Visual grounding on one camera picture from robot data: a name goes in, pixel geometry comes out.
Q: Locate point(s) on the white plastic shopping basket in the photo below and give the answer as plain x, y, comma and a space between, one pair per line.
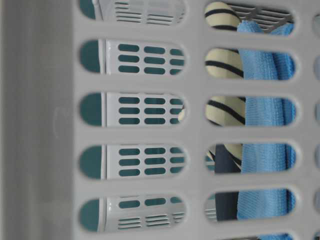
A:
103, 131

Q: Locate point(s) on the cream navy striped cloth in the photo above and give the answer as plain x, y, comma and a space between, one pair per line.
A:
225, 111

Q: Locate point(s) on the dark navy cloth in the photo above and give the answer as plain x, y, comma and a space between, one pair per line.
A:
226, 202

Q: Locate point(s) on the light blue microfiber cloth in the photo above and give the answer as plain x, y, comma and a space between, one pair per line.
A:
266, 111

